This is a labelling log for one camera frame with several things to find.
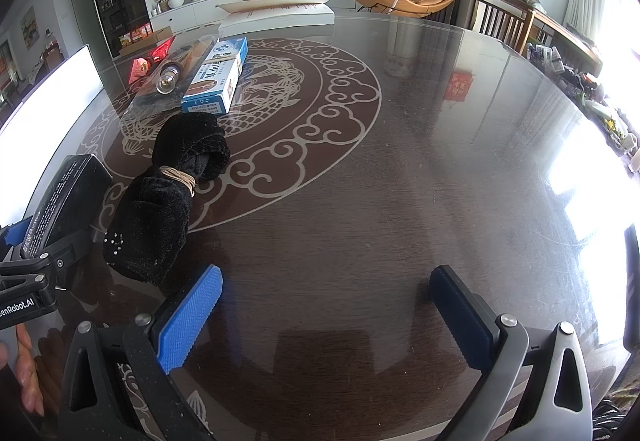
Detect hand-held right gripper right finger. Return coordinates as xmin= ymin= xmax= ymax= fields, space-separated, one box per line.
xmin=429 ymin=265 xmax=593 ymax=441

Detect clear light bulb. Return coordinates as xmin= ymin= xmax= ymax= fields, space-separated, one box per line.
xmin=155 ymin=62 xmax=183 ymax=95

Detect white board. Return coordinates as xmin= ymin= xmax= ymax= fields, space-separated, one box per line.
xmin=0 ymin=44 xmax=106 ymax=229

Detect framed wall painting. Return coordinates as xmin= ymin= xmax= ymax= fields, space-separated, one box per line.
xmin=20 ymin=6 xmax=38 ymax=49

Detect row of orange snack boxes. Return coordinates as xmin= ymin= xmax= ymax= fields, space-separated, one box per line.
xmin=119 ymin=22 xmax=153 ymax=47

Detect wooden slatted chair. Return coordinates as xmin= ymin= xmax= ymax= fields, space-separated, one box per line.
xmin=472 ymin=0 xmax=536 ymax=54

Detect person's left hand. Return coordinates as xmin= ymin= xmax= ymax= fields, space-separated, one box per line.
xmin=0 ymin=323 xmax=48 ymax=417

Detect patterned cloth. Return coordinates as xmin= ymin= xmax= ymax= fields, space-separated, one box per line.
xmin=595 ymin=386 xmax=640 ymax=441

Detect wooden rolling pin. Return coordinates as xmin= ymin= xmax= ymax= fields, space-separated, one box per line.
xmin=167 ymin=37 xmax=221 ymax=69

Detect black velvet cloth bundle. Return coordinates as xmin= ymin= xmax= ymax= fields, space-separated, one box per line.
xmin=102 ymin=114 xmax=232 ymax=286

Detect tan rubber band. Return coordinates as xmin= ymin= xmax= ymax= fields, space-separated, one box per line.
xmin=160 ymin=164 xmax=197 ymax=195

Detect red foil packet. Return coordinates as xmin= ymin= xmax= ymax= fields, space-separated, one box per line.
xmin=127 ymin=35 xmax=177 ymax=83

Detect white television cabinet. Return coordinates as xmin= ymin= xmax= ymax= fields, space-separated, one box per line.
xmin=150 ymin=0 xmax=358 ymax=29

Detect pile of small packets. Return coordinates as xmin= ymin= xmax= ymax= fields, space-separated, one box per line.
xmin=527 ymin=41 xmax=576 ymax=77

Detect white cup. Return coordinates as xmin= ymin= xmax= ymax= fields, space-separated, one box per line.
xmin=617 ymin=131 xmax=640 ymax=157

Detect black rectangular box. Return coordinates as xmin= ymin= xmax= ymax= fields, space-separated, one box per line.
xmin=20 ymin=154 xmax=113 ymax=259

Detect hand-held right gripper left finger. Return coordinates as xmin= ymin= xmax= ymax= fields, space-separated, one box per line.
xmin=59 ymin=263 xmax=223 ymax=441

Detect black smartphone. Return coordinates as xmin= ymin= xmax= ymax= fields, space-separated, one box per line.
xmin=622 ymin=226 xmax=640 ymax=352

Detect blue and white carton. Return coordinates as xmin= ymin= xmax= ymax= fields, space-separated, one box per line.
xmin=180 ymin=37 xmax=249 ymax=114

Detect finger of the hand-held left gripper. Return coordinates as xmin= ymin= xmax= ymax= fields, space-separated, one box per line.
xmin=0 ymin=227 xmax=90 ymax=292
xmin=0 ymin=218 xmax=33 ymax=263

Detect large flat white box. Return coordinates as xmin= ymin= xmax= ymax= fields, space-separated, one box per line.
xmin=218 ymin=0 xmax=335 ymax=34

